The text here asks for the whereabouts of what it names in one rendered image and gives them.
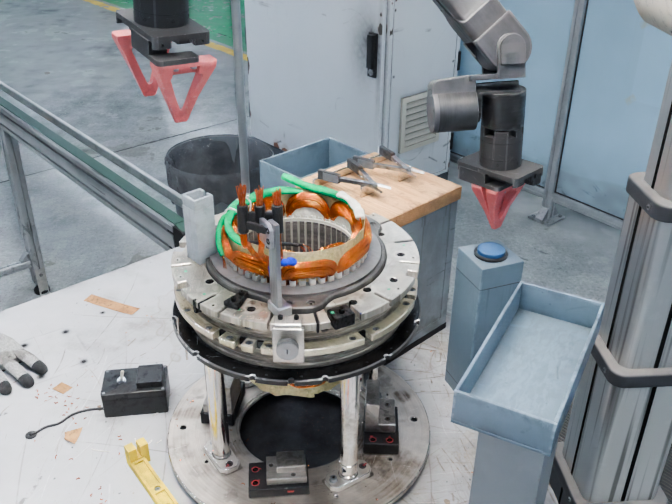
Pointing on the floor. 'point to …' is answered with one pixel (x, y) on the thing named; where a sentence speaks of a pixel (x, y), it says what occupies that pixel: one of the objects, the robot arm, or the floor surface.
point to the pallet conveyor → (101, 187)
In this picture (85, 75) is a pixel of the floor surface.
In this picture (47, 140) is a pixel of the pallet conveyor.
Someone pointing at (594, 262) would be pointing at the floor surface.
